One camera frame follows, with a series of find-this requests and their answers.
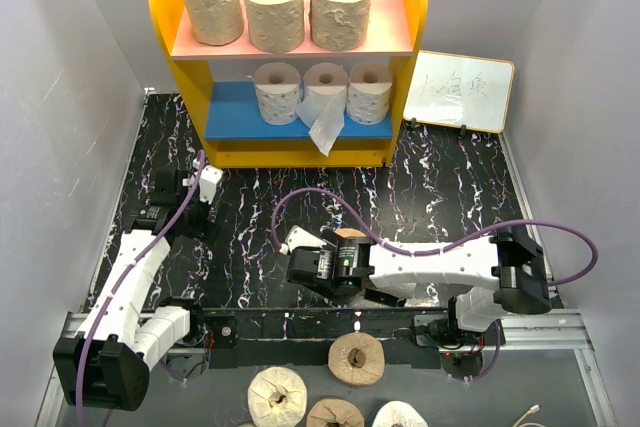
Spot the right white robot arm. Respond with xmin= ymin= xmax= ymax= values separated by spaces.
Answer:
xmin=280 ymin=226 xmax=551 ymax=344

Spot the wrapped white roll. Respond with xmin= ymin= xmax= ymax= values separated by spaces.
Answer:
xmin=367 ymin=400 xmax=428 ymax=427
xmin=247 ymin=367 xmax=308 ymax=427

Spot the wrapped tan roll bottom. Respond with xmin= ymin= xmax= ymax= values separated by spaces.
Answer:
xmin=306 ymin=398 xmax=365 ymax=427

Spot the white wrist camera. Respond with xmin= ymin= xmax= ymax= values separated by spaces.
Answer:
xmin=278 ymin=225 xmax=326 ymax=255
xmin=198 ymin=165 xmax=223 ymax=205

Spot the white dotted roll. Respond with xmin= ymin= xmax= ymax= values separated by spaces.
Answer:
xmin=346 ymin=62 xmax=393 ymax=125

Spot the wrapped tan roll front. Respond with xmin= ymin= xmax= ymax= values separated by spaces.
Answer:
xmin=328 ymin=332 xmax=386 ymax=387

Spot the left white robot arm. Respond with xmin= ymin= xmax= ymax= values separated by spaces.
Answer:
xmin=53 ymin=163 xmax=223 ymax=411

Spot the tan paper roll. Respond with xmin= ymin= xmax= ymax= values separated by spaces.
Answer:
xmin=184 ymin=0 xmax=244 ymax=46
xmin=309 ymin=0 xmax=371 ymax=52
xmin=243 ymin=0 xmax=305 ymax=53

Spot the wrapped white roll front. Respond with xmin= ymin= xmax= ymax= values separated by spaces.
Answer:
xmin=247 ymin=367 xmax=308 ymax=427

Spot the plain white roll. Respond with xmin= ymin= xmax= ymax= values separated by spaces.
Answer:
xmin=364 ymin=283 xmax=416 ymax=307

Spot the small whiteboard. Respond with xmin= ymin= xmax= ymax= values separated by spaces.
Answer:
xmin=403 ymin=50 xmax=515 ymax=134

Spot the white patterned paper roll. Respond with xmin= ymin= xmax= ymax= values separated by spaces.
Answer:
xmin=252 ymin=62 xmax=302 ymax=125

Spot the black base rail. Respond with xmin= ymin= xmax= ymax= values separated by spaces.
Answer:
xmin=169 ymin=307 xmax=463 ymax=369

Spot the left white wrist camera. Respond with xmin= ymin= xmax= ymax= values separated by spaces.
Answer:
xmin=198 ymin=165 xmax=223 ymax=205

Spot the yellow shelf unit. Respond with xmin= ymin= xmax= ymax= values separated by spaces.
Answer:
xmin=148 ymin=0 xmax=428 ymax=168

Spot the wrapped white roll bottom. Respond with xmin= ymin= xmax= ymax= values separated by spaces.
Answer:
xmin=367 ymin=400 xmax=428 ymax=427

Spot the tan roll with white scrap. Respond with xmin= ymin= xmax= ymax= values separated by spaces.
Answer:
xmin=335 ymin=227 xmax=369 ymax=242

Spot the wrapped tan roll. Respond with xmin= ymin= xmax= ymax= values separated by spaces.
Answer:
xmin=328 ymin=332 xmax=386 ymax=387
xmin=306 ymin=398 xmax=365 ymax=427

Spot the white paper roll sheet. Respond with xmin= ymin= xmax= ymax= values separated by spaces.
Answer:
xmin=296 ymin=63 xmax=349 ymax=156

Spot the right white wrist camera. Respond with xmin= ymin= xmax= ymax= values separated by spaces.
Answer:
xmin=278 ymin=225 xmax=326 ymax=255

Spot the white cable end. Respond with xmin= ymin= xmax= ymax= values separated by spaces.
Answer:
xmin=512 ymin=402 xmax=542 ymax=427

